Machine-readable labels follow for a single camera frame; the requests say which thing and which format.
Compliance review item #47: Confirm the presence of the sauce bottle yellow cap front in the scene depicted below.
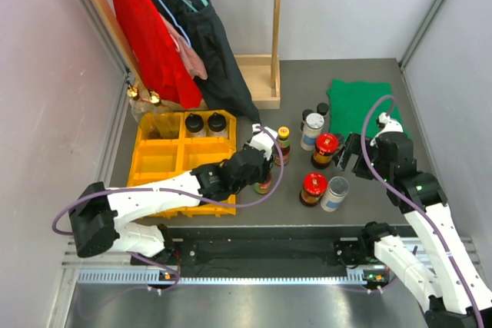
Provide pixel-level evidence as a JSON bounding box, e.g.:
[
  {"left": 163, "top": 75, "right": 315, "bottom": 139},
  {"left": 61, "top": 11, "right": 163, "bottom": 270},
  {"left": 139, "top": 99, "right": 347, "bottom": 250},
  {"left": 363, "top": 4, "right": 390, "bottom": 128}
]
[{"left": 254, "top": 174, "right": 271, "bottom": 195}]

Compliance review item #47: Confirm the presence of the sauce bottle yellow cap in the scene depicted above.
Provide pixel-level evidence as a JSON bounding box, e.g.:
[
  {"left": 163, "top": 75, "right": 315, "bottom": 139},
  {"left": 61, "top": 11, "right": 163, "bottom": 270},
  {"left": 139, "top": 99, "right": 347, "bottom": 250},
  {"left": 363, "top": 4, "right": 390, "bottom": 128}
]
[
  {"left": 254, "top": 174, "right": 271, "bottom": 195},
  {"left": 274, "top": 126, "right": 291, "bottom": 166}
]

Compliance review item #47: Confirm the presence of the black lid spice shaker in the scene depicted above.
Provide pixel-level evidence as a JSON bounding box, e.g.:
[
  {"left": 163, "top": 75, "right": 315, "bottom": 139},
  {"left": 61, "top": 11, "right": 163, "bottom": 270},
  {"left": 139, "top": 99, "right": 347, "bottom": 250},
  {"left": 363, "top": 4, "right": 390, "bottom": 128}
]
[
  {"left": 208, "top": 112, "right": 228, "bottom": 138},
  {"left": 184, "top": 114, "right": 206, "bottom": 137}
]

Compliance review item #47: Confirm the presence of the glass oil bottle gold spout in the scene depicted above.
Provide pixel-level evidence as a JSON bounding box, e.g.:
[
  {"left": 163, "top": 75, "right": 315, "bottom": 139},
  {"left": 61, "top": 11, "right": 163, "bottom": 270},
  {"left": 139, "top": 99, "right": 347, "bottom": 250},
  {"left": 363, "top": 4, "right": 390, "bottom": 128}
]
[{"left": 126, "top": 82, "right": 148, "bottom": 124}]

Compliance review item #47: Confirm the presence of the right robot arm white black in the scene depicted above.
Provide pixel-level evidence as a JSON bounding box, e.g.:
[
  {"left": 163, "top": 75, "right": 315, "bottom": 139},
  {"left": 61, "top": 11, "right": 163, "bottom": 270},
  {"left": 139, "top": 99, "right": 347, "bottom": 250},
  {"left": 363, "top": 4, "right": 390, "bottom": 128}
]
[{"left": 334, "top": 114, "right": 491, "bottom": 327}]

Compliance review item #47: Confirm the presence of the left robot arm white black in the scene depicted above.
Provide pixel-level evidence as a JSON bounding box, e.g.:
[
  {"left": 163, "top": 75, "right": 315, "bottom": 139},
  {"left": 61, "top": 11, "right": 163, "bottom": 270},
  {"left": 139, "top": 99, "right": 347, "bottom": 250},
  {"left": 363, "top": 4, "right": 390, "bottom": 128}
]
[{"left": 68, "top": 124, "right": 279, "bottom": 264}]

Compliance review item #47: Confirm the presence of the red lid sauce jar rear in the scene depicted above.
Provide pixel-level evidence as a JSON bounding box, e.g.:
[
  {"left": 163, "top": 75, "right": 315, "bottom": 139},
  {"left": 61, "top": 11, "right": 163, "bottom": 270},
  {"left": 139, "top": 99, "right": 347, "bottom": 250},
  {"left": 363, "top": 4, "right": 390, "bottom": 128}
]
[{"left": 311, "top": 133, "right": 339, "bottom": 169}]

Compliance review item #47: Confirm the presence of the red lid sauce jar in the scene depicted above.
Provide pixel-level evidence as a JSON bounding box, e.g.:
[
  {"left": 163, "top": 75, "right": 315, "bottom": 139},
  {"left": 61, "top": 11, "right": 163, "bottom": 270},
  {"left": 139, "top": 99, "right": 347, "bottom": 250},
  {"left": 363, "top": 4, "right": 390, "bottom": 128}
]
[
  {"left": 299, "top": 172, "right": 327, "bottom": 207},
  {"left": 311, "top": 133, "right": 339, "bottom": 169}
]

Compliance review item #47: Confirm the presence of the sauce bottle yellow cap rear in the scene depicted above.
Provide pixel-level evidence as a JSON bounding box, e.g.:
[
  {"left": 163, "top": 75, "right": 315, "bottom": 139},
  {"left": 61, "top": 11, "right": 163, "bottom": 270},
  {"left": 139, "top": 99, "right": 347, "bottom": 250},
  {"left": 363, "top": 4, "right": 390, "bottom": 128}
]
[{"left": 274, "top": 126, "right": 291, "bottom": 166}]

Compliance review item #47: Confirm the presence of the green cloth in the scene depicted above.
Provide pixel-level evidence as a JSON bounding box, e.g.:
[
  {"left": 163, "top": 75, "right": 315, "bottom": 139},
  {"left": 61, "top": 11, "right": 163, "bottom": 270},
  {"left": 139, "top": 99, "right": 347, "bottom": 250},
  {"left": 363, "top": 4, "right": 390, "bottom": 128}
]
[{"left": 327, "top": 79, "right": 393, "bottom": 138}]

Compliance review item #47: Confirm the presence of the grey lid white shaker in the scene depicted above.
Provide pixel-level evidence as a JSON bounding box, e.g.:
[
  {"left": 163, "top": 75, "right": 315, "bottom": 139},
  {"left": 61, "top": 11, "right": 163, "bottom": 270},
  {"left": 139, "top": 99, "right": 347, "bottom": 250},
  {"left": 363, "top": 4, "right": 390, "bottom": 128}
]
[{"left": 301, "top": 112, "right": 324, "bottom": 151}]

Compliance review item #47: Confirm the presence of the grey lid salt jar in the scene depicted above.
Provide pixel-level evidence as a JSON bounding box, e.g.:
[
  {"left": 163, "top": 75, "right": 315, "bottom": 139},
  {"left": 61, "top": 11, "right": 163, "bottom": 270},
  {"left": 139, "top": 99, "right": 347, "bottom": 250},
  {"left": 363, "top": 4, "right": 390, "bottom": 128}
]
[{"left": 320, "top": 176, "right": 350, "bottom": 212}]

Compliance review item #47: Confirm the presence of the small black cap bottle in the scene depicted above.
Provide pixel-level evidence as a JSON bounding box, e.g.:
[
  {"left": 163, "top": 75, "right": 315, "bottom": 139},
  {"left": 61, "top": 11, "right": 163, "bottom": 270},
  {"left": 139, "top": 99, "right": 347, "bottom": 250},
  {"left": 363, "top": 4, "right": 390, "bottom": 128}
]
[{"left": 316, "top": 102, "right": 330, "bottom": 117}]

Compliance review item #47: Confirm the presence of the red lid sauce jar front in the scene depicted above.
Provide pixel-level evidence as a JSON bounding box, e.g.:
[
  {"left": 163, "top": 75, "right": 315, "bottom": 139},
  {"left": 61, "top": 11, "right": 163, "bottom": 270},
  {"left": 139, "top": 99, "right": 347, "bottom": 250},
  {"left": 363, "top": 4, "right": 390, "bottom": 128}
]
[{"left": 299, "top": 172, "right": 327, "bottom": 207}]

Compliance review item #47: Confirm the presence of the small dark cap bottle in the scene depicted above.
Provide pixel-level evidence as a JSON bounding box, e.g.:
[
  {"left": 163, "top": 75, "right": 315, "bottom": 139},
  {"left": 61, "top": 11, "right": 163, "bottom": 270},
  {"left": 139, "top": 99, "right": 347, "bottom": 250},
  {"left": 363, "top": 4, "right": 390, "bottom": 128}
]
[{"left": 300, "top": 109, "right": 313, "bottom": 131}]

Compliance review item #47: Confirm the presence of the black garment on hanger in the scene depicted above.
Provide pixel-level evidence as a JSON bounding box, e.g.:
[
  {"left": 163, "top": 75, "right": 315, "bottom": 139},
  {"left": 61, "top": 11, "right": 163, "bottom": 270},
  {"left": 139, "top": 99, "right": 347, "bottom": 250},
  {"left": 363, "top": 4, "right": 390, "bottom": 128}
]
[{"left": 152, "top": 0, "right": 261, "bottom": 124}]

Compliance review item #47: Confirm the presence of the yellow plastic bin organizer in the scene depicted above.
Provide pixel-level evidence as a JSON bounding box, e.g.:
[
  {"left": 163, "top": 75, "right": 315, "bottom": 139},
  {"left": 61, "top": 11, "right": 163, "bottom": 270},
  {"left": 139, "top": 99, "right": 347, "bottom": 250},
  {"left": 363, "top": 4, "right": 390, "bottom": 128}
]
[{"left": 126, "top": 109, "right": 238, "bottom": 220}]

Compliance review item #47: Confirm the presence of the wooden clothes rack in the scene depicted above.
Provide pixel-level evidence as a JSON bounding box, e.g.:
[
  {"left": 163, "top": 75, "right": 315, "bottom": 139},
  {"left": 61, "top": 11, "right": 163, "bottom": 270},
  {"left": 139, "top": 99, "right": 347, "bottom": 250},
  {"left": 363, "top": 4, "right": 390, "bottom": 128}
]
[{"left": 82, "top": 0, "right": 281, "bottom": 109}]

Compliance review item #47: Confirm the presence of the pink garment on hanger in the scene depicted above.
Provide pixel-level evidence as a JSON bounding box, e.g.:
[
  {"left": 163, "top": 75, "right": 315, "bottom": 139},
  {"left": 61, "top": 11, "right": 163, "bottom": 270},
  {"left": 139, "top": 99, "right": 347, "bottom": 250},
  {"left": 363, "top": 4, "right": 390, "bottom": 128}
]
[{"left": 160, "top": 15, "right": 208, "bottom": 81}]

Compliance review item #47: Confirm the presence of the red shirt on hanger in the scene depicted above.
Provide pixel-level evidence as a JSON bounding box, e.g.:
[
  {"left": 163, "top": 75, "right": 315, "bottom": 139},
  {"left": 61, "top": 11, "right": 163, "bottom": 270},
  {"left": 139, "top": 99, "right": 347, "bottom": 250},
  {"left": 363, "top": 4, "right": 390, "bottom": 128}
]
[{"left": 112, "top": 0, "right": 202, "bottom": 109}]

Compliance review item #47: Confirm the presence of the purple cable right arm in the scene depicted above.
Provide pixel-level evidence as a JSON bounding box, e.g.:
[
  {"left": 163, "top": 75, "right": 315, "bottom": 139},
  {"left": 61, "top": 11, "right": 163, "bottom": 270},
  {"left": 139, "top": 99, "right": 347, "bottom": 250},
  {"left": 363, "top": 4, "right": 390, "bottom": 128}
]
[{"left": 361, "top": 94, "right": 485, "bottom": 328}]

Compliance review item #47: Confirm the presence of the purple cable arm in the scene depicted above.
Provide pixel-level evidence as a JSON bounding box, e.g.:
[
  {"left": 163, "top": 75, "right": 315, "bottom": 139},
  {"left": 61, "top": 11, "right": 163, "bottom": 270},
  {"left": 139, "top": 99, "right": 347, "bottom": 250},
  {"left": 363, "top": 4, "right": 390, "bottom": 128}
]
[
  {"left": 361, "top": 94, "right": 485, "bottom": 328},
  {"left": 52, "top": 124, "right": 285, "bottom": 293}
]

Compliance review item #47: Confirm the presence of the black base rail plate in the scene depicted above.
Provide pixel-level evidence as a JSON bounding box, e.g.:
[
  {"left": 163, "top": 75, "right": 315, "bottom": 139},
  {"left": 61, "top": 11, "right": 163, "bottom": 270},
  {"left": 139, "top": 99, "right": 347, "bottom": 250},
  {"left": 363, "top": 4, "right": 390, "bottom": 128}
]
[{"left": 154, "top": 225, "right": 380, "bottom": 277}]

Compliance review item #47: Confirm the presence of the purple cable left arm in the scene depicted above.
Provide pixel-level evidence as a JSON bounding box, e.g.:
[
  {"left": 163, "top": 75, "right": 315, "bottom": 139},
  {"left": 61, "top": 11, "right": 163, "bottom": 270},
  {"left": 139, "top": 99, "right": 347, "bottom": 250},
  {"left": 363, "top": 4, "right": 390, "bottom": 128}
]
[{"left": 52, "top": 124, "right": 285, "bottom": 293}]

